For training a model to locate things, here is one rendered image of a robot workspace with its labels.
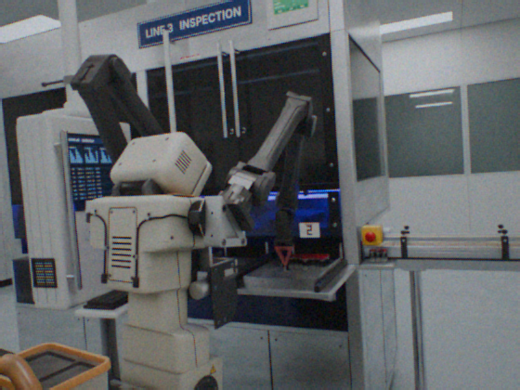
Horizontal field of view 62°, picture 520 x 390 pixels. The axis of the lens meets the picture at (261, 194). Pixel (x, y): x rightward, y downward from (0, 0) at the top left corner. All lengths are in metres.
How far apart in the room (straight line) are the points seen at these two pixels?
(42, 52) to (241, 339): 1.83
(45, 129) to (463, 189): 5.39
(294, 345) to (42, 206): 1.17
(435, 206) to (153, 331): 5.48
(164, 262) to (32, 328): 1.97
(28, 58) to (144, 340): 1.97
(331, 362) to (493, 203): 4.70
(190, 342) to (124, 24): 1.65
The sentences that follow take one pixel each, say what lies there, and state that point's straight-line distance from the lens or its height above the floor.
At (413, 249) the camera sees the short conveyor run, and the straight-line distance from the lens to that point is 1.84.
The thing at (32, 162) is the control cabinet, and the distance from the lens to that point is 1.84.
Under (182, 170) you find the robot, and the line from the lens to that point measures 1.06.
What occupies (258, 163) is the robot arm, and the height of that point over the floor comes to 1.29.
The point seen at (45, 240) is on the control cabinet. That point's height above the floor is 1.07.
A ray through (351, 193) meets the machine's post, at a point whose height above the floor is 1.16.
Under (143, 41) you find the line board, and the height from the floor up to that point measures 1.93.
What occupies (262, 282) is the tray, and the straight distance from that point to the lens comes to 1.50.
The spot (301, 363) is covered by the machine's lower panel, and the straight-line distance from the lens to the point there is 1.98.
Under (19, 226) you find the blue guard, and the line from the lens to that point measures 2.87.
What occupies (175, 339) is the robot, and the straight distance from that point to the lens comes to 1.09.
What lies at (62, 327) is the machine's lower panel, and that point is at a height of 0.48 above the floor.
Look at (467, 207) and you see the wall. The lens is 6.32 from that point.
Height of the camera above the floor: 1.27
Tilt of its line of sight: 3 degrees down
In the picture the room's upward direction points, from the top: 4 degrees counter-clockwise
